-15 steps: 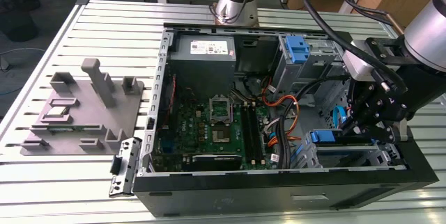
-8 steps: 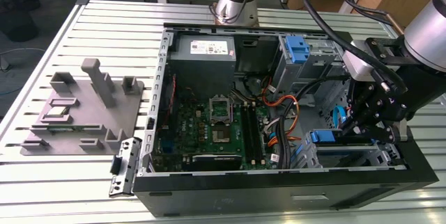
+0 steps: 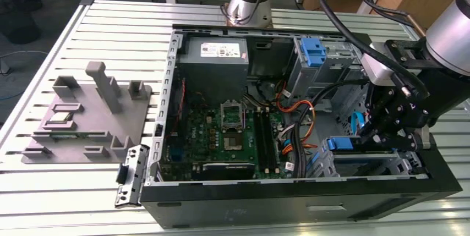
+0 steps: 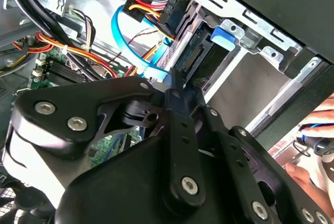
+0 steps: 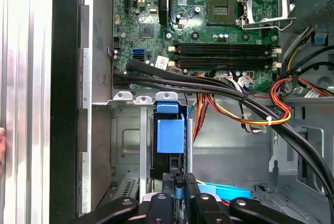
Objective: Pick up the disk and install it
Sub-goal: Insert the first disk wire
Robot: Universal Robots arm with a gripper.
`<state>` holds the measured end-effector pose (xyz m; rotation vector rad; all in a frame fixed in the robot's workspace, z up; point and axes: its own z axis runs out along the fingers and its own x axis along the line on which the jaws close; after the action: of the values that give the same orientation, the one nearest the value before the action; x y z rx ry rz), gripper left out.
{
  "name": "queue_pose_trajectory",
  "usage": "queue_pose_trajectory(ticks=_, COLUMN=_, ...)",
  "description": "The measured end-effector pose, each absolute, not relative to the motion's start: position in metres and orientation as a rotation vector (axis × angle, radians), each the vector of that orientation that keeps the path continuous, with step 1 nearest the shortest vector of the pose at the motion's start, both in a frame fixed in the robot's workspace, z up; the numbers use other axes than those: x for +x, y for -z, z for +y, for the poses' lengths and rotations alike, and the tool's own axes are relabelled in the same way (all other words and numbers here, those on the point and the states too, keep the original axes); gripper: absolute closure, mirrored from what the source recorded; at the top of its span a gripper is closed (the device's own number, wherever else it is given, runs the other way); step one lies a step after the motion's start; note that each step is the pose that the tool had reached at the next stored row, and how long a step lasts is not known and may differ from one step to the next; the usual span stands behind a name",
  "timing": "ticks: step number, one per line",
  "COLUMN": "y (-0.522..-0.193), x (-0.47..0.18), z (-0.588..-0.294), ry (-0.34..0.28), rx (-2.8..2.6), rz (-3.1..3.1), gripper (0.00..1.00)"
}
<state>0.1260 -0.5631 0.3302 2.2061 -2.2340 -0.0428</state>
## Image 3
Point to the hard disk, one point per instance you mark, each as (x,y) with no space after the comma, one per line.
(343,143)

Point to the CPU socket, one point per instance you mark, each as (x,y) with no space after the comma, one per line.
(234,142)

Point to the green RAM stick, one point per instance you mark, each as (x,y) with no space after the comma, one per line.
(67,137)

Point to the grey power supply unit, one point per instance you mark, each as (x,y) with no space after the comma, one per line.
(216,82)

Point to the blue expansion slot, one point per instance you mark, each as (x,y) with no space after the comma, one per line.
(176,154)

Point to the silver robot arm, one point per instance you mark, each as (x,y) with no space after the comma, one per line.
(250,13)

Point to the black open PC case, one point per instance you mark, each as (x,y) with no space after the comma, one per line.
(256,211)

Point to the blue plastic drive latch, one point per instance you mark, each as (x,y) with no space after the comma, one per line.
(311,54)

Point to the black RAM slot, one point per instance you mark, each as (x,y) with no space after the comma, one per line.
(271,139)
(262,139)

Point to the grey card retention bracket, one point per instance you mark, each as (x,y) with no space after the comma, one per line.
(134,175)

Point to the green motherboard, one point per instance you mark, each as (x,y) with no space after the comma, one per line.
(199,148)

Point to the black graphics card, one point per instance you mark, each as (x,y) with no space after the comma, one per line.
(223,171)

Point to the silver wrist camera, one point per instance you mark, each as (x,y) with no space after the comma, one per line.
(379,68)
(426,138)

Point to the metal disk bay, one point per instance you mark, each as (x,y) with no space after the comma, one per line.
(367,159)

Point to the metal drive cage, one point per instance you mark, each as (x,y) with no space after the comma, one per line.
(319,79)

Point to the silver CPU chip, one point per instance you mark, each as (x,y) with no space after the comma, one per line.
(60,118)

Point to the grey parts rack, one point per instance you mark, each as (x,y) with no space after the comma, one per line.
(88,123)

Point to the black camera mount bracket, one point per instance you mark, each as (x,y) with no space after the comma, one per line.
(398,49)

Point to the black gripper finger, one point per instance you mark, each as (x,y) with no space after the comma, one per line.
(403,139)
(382,120)

